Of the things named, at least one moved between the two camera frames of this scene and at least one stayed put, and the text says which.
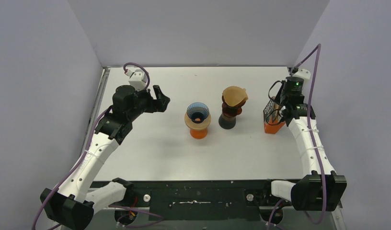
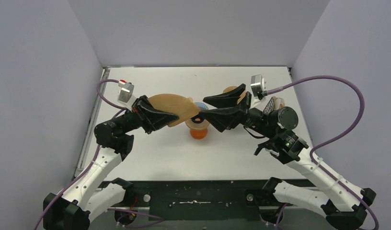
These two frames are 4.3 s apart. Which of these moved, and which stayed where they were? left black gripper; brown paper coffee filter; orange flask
Moved: left black gripper
Stayed: orange flask; brown paper coffee filter
